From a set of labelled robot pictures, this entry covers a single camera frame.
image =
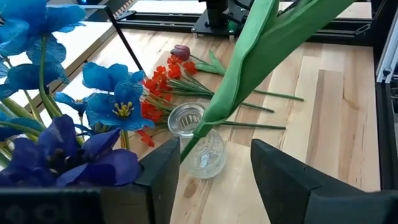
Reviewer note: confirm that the dark red artificial tulip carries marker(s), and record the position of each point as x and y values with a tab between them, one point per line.
181	52

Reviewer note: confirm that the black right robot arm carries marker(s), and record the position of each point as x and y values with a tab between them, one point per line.
217	15

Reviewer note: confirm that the wooden shelf black metal legs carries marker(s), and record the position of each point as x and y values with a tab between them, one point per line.
74	37

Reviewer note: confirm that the black mat hazard-striped edge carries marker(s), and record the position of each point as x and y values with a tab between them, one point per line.
124	4

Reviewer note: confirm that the red artificial flower bunch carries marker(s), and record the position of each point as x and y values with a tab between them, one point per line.
174	71
149	112

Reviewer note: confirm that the orange artificial tulip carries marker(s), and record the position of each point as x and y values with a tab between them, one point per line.
264	53

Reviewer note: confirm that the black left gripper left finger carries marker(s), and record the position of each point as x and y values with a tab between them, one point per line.
93	205

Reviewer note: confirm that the silver aluminium rail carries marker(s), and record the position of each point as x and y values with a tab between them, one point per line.
387	56

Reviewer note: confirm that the blue artificial flower bunch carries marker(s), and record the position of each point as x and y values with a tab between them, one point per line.
124	102

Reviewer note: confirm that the patterned clear glass vase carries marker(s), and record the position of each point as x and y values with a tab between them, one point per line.
202	161

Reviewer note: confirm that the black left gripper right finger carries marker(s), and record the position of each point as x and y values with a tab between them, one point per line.
326	208

